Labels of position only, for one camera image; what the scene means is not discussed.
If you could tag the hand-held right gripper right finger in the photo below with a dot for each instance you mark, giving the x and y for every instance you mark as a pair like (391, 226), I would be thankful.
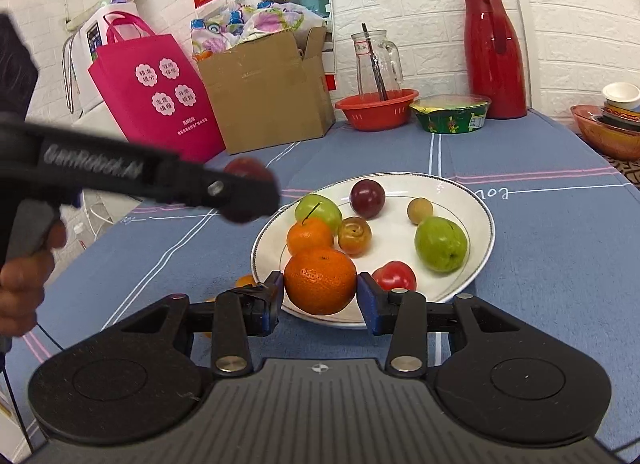
(367, 301)

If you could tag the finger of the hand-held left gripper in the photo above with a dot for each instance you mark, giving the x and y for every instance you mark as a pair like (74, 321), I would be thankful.
(235, 199)

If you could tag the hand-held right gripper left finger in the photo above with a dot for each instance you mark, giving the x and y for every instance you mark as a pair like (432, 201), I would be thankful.
(274, 296)

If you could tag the purple plum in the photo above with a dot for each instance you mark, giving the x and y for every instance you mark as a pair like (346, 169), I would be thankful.
(366, 199)
(245, 167)

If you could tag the red apple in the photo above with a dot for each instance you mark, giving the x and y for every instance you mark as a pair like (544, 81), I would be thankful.
(395, 276)

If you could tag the large orange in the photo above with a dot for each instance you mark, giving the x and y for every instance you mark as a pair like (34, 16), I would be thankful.
(320, 284)

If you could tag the white plate with dark rim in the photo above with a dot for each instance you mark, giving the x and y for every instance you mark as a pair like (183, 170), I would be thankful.
(395, 244)

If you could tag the red-green plum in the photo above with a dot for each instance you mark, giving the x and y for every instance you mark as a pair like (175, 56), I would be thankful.
(354, 238)

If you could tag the orange with stem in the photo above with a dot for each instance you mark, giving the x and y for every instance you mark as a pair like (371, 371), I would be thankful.
(310, 240)

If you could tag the large green jujube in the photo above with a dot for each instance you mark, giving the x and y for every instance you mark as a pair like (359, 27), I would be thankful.
(440, 245)

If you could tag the brown longan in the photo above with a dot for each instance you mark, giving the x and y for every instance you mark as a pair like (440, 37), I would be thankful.
(419, 210)

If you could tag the person's left hand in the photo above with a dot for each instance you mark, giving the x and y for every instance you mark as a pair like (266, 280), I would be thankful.
(20, 294)

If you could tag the white cabinet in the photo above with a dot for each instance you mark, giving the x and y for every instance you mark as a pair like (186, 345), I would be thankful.
(100, 122)

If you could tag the white water purifier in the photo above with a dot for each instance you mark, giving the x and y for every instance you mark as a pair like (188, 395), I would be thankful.
(82, 83)

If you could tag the pink tote bag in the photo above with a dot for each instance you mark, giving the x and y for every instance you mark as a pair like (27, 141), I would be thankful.
(165, 128)

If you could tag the cardboard box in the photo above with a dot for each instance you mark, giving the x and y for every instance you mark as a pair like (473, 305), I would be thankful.
(270, 103)

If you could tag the blue striped tablecloth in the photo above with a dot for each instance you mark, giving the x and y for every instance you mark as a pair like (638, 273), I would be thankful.
(525, 269)

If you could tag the red plastic basket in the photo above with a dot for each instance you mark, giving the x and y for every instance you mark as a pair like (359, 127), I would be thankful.
(375, 116)

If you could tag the floral cloth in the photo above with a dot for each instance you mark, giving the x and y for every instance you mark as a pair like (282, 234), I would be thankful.
(260, 23)

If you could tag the glass pitcher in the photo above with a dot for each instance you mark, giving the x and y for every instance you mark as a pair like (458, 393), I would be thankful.
(367, 73)

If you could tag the green instant noodle bowl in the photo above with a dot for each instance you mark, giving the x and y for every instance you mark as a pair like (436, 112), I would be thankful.
(450, 121)

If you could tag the red thermos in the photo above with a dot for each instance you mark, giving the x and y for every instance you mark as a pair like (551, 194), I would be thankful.
(492, 73)

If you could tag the orange plastic basin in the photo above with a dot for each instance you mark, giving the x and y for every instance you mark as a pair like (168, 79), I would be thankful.
(605, 141)

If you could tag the dark patterned cloth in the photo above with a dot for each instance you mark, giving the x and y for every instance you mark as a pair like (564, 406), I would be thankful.
(625, 171)

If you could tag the dark stacked bowl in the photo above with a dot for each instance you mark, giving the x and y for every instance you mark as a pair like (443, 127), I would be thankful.
(620, 119)

